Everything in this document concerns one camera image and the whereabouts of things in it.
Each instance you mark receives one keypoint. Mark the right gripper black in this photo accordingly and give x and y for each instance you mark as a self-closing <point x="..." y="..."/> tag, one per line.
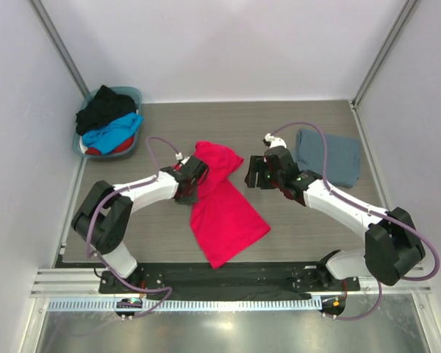
<point x="257" y="165"/>

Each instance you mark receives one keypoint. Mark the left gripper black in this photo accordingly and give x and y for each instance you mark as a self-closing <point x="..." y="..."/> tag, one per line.
<point x="189" y="200"/>

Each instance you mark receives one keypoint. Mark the pink red t shirt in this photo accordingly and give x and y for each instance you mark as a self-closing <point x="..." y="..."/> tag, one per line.
<point x="222" y="220"/>

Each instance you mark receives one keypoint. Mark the grey blue t shirt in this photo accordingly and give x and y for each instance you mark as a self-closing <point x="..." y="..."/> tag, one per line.
<point x="343" y="157"/>

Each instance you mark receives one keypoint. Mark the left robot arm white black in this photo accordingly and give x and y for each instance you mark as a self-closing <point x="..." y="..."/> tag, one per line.
<point x="103" y="216"/>

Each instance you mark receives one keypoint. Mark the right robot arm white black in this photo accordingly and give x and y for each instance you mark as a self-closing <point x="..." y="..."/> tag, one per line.
<point x="391" y="249"/>

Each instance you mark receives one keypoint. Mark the red garment in basket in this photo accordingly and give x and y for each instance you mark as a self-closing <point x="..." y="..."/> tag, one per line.
<point x="117" y="150"/>

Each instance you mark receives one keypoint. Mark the bright blue t shirt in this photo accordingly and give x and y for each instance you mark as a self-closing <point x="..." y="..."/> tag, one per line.
<point x="114" y="133"/>

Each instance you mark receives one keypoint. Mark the black t shirt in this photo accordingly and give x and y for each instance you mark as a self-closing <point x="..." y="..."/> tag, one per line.
<point x="105" y="107"/>

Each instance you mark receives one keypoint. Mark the white garment in basket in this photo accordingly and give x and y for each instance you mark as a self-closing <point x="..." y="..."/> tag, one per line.
<point x="82" y="146"/>

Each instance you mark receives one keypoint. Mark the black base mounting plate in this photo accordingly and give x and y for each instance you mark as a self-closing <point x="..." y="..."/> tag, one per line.
<point x="200" y="279"/>

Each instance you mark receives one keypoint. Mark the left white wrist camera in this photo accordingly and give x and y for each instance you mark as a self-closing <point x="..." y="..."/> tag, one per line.
<point x="181" y="159"/>

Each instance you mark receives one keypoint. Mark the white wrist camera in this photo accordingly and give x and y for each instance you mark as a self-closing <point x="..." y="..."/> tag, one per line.
<point x="271" y="141"/>
<point x="181" y="159"/>

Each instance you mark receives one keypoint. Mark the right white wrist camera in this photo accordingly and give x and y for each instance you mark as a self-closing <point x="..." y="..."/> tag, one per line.
<point x="271" y="141"/>

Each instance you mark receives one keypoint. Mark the aluminium front rail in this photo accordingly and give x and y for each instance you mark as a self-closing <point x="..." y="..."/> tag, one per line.
<point x="80" y="282"/>

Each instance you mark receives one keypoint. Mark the white slotted cable duct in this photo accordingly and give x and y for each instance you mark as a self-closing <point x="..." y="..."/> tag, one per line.
<point x="106" y="304"/>

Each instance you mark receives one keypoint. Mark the left aluminium frame post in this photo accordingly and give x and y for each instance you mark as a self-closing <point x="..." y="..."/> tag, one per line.
<point x="58" y="43"/>

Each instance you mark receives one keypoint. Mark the aluminium frame post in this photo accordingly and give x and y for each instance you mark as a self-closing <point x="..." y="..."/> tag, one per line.
<point x="58" y="43"/>
<point x="394" y="33"/>

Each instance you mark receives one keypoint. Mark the right aluminium frame post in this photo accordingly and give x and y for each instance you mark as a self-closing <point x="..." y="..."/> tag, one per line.
<point x="394" y="33"/>

